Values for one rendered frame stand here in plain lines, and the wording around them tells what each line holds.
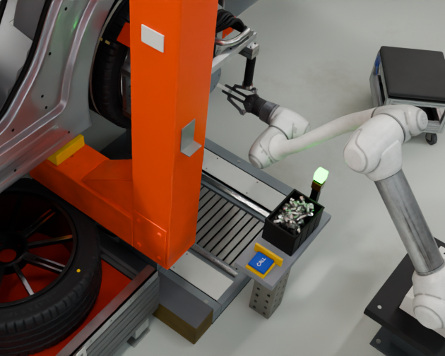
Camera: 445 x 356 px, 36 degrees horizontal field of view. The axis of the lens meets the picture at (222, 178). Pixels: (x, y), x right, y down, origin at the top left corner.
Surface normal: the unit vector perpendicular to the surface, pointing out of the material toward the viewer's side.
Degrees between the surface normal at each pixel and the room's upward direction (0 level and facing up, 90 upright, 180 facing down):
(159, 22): 90
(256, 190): 0
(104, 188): 90
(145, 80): 90
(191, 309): 0
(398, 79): 0
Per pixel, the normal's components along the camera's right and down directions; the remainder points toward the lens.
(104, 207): -0.59, 0.57
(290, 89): 0.09, -0.66
